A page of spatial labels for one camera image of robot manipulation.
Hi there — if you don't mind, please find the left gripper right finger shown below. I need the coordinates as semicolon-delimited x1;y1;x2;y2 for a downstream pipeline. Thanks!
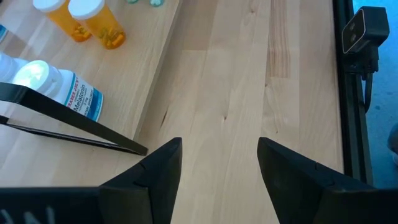
256;136;398;224

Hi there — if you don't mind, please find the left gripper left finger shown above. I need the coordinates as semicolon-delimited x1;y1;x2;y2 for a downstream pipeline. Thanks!
0;137;183;224

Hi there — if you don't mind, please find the orange pill bottle white cap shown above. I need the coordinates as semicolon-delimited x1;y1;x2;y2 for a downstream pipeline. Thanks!
68;0;127;50
32;0;93;44

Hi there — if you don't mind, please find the clear acrylic tray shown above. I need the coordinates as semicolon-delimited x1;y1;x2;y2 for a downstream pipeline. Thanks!
0;0;183;156

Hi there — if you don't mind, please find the black table-level camera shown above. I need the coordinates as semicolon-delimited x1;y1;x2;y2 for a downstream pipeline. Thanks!
341;6;391;74

